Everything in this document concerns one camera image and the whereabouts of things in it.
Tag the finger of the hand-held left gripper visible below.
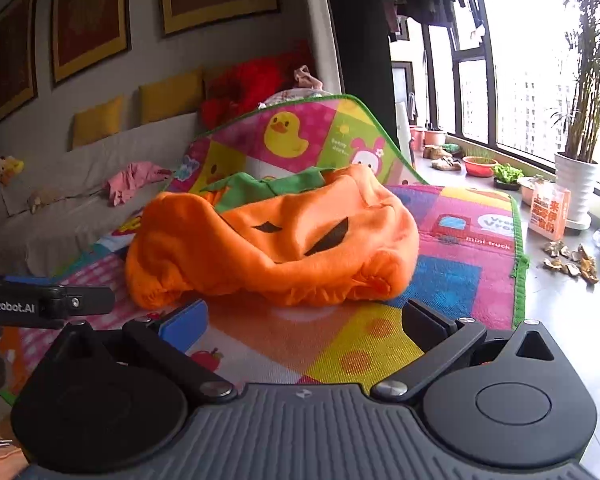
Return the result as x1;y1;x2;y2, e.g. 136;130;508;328
45;285;117;320

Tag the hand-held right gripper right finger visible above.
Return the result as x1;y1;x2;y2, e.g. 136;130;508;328
370;299;561;403

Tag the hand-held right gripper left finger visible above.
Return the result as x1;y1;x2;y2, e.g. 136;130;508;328
55;299;238;403

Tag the orange pumpkin costume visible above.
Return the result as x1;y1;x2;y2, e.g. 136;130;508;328
125;164;421;310

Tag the colourful cartoon play mat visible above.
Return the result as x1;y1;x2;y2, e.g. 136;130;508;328
0;94;532;398

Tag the beige sofa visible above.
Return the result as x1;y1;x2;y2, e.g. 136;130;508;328
0;110;206;280

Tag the small beige toy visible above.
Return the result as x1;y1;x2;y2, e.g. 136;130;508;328
27;191;56;214

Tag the pink garment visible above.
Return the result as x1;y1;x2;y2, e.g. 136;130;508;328
105;161;175;207

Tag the small yellow plush toy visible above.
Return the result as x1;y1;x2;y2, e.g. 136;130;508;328
0;156;25;186

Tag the pile of dried peels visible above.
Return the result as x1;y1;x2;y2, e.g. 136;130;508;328
542;241;600;285

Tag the orange printed box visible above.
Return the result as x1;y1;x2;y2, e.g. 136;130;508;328
527;182;571;241

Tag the red plastic basin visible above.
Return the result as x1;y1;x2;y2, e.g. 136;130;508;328
462;156;499;177

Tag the small white planter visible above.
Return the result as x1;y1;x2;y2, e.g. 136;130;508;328
517;176;553;206

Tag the green leafy plant tray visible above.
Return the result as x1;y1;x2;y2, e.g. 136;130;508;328
493;164;525;191

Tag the white ribbed plant pot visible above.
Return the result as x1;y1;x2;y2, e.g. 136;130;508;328
554;152;599;223

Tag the red garment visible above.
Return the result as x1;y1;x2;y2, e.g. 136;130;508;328
200;42;317;128

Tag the white floral cloth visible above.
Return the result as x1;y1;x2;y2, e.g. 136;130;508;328
257;87;326;110

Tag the pale pink cloth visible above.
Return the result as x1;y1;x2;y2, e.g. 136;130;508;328
294;65;325;90

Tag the tall palm plant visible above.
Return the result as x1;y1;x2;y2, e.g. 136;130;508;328
550;0;600;163

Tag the dark curtain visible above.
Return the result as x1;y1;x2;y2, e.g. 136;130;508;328
322;0;398;141

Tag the black window frame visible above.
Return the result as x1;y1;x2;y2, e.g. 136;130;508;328
390;0;600;201

